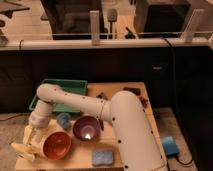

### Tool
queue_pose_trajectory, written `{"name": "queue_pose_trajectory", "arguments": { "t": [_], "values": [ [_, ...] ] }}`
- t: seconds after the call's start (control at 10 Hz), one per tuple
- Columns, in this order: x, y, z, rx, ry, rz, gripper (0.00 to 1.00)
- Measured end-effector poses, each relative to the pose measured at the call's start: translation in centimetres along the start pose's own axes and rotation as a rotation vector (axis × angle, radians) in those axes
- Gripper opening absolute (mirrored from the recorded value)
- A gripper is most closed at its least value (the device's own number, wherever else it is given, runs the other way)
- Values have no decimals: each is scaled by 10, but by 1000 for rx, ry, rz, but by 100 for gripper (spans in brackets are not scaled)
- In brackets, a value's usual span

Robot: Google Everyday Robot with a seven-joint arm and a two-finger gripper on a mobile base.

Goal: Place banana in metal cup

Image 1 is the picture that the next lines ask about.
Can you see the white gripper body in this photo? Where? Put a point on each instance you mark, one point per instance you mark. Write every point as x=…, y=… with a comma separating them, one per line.
x=31, y=133

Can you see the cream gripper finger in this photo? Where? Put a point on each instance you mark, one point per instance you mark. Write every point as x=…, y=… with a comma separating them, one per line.
x=35, y=149
x=23, y=151

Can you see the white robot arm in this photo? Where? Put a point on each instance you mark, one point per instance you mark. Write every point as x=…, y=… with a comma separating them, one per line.
x=138, y=148

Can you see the blue metal cup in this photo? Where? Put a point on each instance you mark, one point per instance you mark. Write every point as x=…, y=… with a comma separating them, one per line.
x=64, y=120

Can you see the orange red bowl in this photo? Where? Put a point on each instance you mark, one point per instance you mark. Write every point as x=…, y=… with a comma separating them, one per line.
x=57, y=145

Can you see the purple bowl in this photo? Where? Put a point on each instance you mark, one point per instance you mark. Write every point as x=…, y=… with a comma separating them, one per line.
x=86, y=128

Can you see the green tray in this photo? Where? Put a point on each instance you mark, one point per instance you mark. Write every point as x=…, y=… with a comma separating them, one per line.
x=71, y=86

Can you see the blue sponge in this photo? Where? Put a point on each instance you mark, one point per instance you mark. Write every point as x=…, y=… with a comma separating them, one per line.
x=102, y=157

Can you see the blue box on floor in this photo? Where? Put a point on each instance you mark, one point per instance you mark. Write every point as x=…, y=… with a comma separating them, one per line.
x=169, y=146

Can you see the white partition rail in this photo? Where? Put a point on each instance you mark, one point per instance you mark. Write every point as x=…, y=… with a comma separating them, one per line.
x=104, y=43

